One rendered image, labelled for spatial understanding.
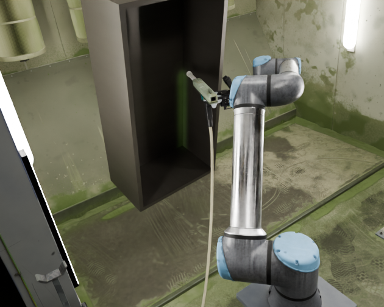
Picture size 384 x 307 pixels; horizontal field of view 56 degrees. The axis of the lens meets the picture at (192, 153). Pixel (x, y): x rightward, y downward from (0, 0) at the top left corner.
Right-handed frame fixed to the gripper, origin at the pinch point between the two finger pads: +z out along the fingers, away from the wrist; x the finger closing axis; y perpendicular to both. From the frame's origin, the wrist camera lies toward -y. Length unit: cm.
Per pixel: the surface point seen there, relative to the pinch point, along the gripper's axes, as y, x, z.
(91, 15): -45, 10, 47
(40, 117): 36, 114, 101
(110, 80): -15.2, 7.0, 44.7
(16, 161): -13, -56, 80
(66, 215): 102, 73, 97
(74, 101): 32, 125, 75
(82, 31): -22, 117, 55
